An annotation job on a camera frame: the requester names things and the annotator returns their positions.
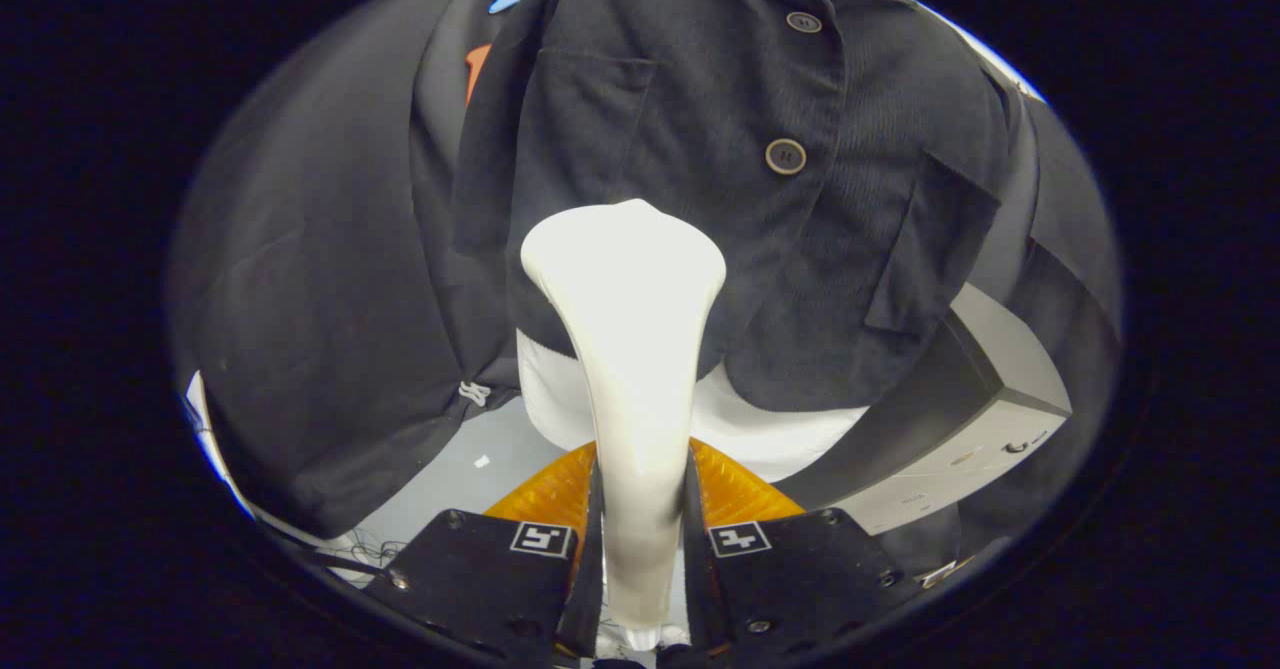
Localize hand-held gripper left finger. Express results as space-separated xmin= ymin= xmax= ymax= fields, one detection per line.
xmin=360 ymin=439 xmax=606 ymax=662

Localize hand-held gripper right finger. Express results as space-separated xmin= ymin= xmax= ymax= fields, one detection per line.
xmin=683 ymin=439 xmax=926 ymax=662

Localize white shirt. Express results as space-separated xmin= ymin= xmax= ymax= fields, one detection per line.
xmin=515 ymin=0 xmax=871 ymax=485

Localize white garment steamer head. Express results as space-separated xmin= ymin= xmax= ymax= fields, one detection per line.
xmin=520 ymin=199 xmax=728 ymax=650

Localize black jacket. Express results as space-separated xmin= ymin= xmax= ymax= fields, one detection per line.
xmin=410 ymin=0 xmax=1011 ymax=415

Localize grey cabinet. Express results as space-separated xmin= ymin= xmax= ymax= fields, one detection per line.
xmin=775 ymin=282 xmax=1073 ymax=537

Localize thin floor cables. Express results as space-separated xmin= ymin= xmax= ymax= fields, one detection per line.
xmin=320 ymin=529 xmax=411 ymax=565

